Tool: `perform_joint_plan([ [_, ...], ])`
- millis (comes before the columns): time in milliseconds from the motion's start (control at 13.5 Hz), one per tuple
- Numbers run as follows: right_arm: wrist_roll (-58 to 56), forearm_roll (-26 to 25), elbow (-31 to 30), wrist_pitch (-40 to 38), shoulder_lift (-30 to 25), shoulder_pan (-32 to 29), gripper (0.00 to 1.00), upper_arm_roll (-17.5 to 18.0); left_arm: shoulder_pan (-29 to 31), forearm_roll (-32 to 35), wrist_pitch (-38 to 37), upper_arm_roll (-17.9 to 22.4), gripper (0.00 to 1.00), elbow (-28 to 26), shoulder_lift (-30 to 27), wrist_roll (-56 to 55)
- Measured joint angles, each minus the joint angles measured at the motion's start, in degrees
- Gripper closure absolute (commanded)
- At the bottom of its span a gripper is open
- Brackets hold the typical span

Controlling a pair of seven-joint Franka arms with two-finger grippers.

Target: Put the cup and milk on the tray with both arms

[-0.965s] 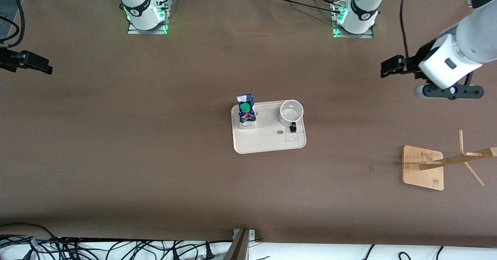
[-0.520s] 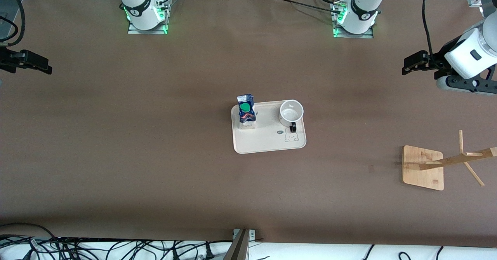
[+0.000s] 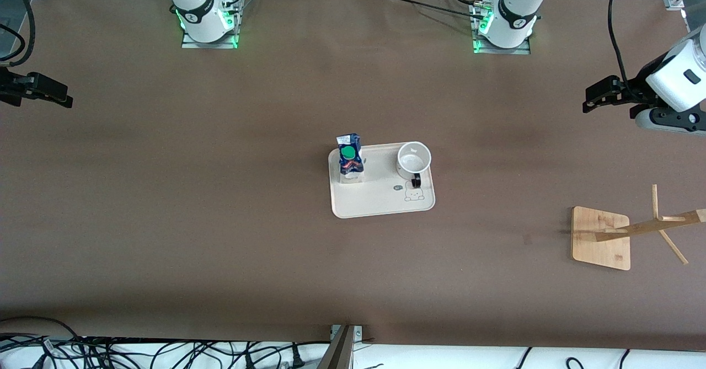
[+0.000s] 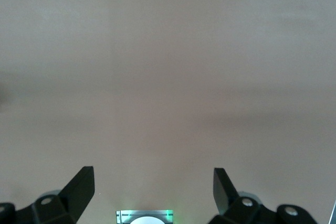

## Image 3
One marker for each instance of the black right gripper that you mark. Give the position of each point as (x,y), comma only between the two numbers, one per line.
(12,88)

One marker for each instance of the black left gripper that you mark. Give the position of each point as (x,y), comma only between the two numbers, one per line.
(635,89)

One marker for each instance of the white smiley face cup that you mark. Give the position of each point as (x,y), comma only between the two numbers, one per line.
(413,159)

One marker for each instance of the blue white milk carton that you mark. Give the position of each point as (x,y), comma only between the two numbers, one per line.
(350,159)

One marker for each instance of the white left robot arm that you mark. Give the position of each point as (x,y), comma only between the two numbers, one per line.
(515,16)

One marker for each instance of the beige rabbit print tray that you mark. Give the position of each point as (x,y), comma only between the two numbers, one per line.
(375,198)

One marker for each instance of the wooden mug stand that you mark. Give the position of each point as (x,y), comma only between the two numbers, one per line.
(598,242)

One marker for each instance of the aluminium left arm base plate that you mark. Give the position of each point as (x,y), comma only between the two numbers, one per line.
(499,50)

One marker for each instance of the metal frame post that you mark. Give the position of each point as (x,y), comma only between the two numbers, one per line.
(341,349)

